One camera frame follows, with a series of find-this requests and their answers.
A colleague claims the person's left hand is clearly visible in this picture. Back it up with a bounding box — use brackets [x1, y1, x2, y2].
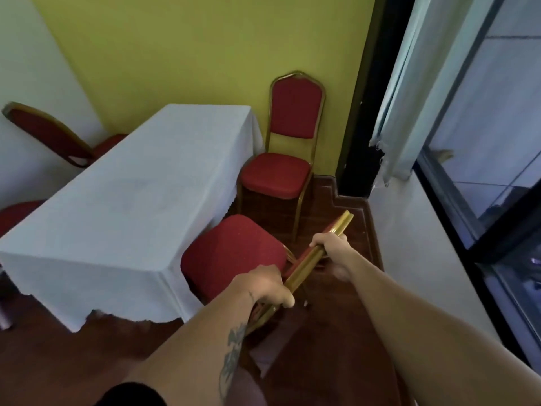
[240, 264, 296, 309]

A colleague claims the person's right hand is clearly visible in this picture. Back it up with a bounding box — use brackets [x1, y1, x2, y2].
[310, 232, 361, 282]

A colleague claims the person's left forearm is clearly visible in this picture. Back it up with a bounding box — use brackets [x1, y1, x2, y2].
[125, 277, 259, 406]

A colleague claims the person's right forearm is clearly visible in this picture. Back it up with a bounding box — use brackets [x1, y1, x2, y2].
[338, 258, 541, 406]

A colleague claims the white curtain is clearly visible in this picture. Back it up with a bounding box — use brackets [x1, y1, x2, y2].
[369, 0, 449, 187]

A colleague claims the white tablecloth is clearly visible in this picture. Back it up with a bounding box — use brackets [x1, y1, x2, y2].
[0, 104, 264, 334]

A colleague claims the black framed glass window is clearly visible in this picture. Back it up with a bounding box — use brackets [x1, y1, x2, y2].
[412, 0, 541, 372]

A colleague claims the black vertical frame post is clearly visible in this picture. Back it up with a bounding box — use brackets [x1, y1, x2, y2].
[337, 0, 418, 200]

